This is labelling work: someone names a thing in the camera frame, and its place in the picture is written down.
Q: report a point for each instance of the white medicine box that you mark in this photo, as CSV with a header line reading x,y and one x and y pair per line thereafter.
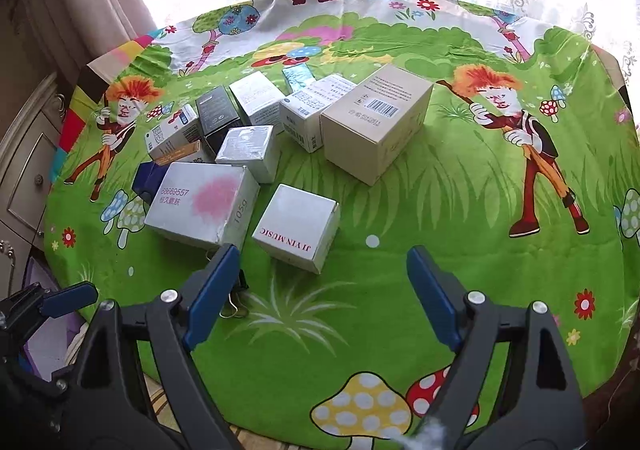
x,y
310,114

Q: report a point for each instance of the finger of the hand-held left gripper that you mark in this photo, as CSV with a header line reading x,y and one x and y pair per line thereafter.
x,y
35,395
67,300

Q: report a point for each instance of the large beige cardboard box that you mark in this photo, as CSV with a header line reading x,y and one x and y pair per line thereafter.
x,y
370,139

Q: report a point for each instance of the cream ornate dresser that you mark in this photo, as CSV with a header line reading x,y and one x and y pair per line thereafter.
x,y
30,180

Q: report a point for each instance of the cartoon printed blanket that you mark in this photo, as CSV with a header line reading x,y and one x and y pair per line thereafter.
x,y
400,210

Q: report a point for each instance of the small silver-white box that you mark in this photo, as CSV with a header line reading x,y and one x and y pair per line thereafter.
x,y
245,144

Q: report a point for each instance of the black binder clip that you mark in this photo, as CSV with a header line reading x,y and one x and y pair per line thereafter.
x,y
242,282

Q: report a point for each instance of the light blue box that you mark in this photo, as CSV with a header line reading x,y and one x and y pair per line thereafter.
x,y
297,75

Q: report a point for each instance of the plain white box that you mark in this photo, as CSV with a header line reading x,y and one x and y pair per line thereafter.
x,y
257,97

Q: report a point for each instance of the white box with red lettering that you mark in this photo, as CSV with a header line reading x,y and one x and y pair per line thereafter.
x,y
295,220

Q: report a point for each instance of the white box with pink print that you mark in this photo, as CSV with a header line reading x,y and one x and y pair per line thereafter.
x,y
200,200

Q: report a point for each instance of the black box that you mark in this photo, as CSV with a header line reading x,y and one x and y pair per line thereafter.
x,y
215,114

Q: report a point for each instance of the white blue and orange box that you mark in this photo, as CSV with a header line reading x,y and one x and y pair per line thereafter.
x,y
170,132

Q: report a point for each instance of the dark blue box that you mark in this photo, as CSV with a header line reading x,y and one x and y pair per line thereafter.
x,y
150,180

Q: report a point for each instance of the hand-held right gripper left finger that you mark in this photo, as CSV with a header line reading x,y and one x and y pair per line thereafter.
x,y
210,302

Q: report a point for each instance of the purple cardboard storage box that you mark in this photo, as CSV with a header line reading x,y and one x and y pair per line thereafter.
x,y
50,340

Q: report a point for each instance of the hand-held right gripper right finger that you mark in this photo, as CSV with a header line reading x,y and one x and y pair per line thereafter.
x,y
430,302

